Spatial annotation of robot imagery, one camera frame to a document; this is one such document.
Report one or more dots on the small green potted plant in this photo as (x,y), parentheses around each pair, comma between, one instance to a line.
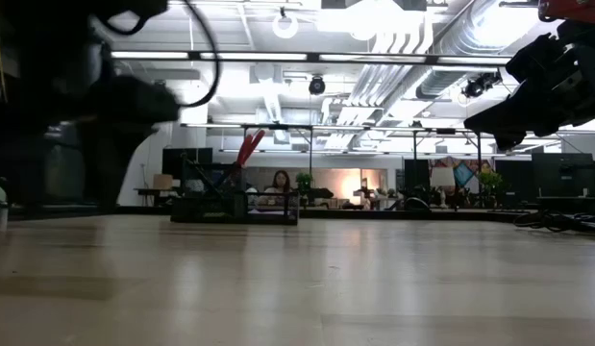
(490,180)
(304,180)

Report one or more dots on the slim black pen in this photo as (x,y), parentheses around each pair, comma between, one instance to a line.
(201,171)

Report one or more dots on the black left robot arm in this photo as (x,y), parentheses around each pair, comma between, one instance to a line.
(37,72)

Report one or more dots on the dark background table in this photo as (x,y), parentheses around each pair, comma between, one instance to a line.
(153,190)

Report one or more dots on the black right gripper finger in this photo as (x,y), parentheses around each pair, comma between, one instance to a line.
(508,117)
(513,139)

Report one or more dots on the black mesh desk organizer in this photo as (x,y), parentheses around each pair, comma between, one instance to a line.
(205,211)

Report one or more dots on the white shade table lamp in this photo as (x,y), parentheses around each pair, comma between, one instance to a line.
(442,177)

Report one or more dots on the black background rig frame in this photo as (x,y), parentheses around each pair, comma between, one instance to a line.
(310,154)

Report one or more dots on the cardboard box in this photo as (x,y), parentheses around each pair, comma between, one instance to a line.
(163,181)

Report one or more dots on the black ceiling spotlight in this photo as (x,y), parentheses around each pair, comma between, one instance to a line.
(479,85)
(316,85)

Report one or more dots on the person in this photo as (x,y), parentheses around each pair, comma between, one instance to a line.
(281,182)
(389,190)

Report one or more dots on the colourful wall art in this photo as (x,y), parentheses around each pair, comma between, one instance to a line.
(467,175)

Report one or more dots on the dark monitor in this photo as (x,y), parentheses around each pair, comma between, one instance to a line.
(561,173)

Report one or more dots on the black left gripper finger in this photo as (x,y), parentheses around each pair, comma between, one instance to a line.
(129,144)
(102,158)

